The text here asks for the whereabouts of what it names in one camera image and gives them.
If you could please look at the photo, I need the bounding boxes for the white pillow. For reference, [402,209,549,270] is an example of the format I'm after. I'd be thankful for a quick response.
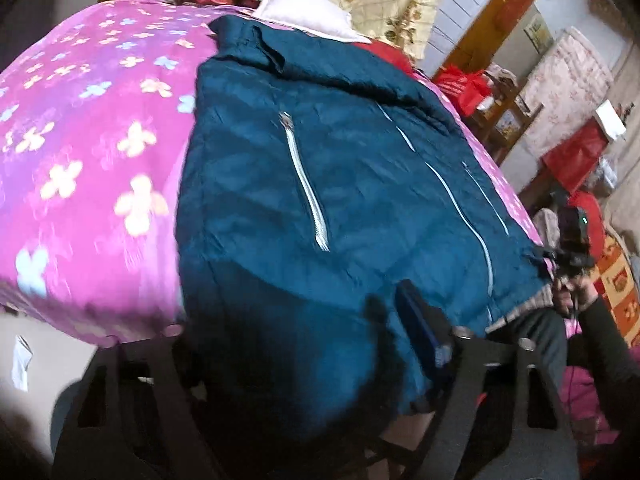
[253,0,371,44]

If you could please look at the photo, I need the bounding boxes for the red shopping bag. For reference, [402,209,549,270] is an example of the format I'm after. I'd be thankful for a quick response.
[434,65,491,117]

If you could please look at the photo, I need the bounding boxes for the person's right hand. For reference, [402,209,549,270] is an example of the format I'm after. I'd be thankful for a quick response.
[552,274,600,318]

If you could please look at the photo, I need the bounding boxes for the wooden shelf rack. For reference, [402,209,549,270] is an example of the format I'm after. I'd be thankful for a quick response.
[463,70,544,166]

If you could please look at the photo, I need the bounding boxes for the teal quilted down jacket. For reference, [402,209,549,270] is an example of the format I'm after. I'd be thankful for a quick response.
[176,15,548,438]

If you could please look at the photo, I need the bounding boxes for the red ruffled cushion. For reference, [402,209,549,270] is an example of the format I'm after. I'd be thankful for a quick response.
[354,39,414,76]

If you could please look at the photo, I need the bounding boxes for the pink floral bed sheet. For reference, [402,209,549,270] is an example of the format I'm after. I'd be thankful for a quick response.
[1,0,551,346]

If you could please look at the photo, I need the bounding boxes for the red hanging cloth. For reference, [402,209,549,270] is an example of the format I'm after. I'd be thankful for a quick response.
[542,118,608,194]

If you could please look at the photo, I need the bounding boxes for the pink floral curtain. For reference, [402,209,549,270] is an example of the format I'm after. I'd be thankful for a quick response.
[521,27,614,159]

